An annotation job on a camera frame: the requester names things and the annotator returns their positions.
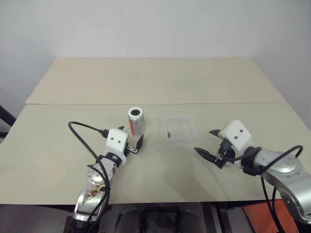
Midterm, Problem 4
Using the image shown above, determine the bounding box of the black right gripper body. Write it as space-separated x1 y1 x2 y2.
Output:
215 138 235 169

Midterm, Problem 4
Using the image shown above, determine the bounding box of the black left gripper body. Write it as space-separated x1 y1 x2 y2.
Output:
123 142 139 157

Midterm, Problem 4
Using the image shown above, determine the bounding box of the silver red soda can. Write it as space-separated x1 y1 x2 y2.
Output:
127 106 144 136

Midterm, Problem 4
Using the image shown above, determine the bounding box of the clear plastic container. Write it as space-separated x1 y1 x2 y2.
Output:
165 116 198 146

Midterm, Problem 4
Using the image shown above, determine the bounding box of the orange red floor panel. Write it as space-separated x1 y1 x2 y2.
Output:
242 200 299 233

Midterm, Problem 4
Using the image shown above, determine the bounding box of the black slanted bar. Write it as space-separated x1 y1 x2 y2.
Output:
0 104 17 136

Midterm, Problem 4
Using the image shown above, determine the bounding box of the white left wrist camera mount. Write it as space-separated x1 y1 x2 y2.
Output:
103 128 129 168

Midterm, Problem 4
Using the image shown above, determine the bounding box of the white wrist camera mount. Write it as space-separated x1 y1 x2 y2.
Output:
103 128 129 168
219 119 253 168

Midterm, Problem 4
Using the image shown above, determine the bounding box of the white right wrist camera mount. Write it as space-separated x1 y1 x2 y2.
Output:
219 119 253 168

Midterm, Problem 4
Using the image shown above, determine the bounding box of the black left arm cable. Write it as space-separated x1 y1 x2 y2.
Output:
67 120 111 231

